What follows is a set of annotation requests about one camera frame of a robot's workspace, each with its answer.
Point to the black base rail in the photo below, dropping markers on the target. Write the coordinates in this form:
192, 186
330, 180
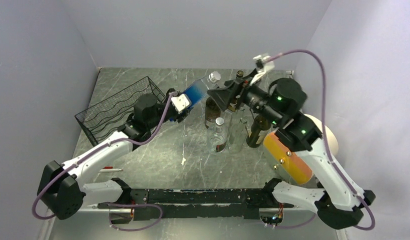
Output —
244, 203

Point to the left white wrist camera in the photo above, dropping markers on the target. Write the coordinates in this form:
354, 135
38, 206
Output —
181, 102

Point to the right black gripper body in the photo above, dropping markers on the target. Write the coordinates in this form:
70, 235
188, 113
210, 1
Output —
255, 97

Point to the dark green wine bottle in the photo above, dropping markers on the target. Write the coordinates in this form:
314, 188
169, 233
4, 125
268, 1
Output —
258, 131

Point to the red white pen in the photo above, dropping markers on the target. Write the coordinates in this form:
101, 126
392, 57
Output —
110, 169

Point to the round clear silver-cap bottle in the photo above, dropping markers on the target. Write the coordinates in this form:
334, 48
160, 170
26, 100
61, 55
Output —
217, 136

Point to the tall clear bottle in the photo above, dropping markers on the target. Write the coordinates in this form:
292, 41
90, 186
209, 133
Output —
237, 131

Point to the white orange cylinder container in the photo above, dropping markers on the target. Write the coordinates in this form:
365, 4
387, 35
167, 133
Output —
287, 165

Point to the blue square bottle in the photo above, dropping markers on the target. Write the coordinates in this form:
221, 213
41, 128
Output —
198, 90

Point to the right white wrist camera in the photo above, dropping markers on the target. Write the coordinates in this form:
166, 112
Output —
264, 64

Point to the brown label wine bottle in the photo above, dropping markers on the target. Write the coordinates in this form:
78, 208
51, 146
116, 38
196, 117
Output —
212, 111

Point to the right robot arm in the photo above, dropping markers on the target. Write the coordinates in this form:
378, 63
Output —
340, 201

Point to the black wire wine rack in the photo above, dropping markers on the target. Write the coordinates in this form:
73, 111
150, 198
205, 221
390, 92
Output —
101, 119

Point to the clear gold label bottle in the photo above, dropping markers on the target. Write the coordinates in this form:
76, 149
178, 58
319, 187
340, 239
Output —
233, 102

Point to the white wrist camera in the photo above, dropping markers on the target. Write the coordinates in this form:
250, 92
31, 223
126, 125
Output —
181, 102
264, 64

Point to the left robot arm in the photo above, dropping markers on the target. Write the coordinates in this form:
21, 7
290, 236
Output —
63, 188

